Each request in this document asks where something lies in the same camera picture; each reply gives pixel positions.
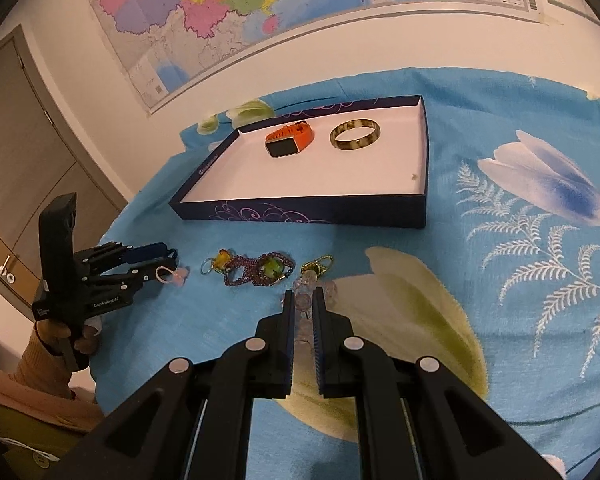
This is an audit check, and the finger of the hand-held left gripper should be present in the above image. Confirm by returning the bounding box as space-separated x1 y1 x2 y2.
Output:
77 241 179 281
82 260 177 297

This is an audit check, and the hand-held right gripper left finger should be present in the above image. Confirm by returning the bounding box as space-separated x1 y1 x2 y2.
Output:
42 290 296 480

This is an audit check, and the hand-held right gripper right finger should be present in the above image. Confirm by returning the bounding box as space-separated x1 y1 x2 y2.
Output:
311 287 563 480

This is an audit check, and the pink charm keyring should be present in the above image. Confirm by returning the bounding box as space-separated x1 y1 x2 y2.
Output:
155 265 188 288

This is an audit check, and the clear crystal bracelet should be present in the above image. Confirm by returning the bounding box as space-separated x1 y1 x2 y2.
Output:
280 272 340 346

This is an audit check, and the yellow-green charm keychain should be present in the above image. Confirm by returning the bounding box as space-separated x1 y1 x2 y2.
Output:
201 248 231 276

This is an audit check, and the purple bead bracelet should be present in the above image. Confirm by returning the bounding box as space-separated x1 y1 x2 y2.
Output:
221 252 296 288

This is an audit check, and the dark blue jewelry box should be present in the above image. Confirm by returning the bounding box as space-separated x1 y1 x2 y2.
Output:
168 94 429 230

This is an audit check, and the person's left hand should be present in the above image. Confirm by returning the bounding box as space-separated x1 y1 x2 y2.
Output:
35 316 103 358

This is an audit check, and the brown wooden door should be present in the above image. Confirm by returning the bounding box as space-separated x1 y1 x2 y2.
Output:
0 25 133 311

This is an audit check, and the orange smartwatch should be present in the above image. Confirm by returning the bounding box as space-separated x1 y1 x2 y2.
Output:
264 121 315 159

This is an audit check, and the yellow-green cushion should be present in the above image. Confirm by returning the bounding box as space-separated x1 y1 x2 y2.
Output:
0 395 93 480

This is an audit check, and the tortoiseshell bangle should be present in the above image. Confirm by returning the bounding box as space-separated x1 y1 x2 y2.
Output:
328 117 382 152

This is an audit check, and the blue floral bedsheet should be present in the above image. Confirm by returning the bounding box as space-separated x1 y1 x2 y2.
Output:
87 66 600 480

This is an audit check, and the gold ball chain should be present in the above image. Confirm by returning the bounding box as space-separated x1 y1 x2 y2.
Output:
300 254 335 277

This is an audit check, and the white cable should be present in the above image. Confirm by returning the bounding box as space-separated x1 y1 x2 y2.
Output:
0 435 61 463

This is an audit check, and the colourful wall map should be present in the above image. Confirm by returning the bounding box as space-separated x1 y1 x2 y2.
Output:
82 0 448 117

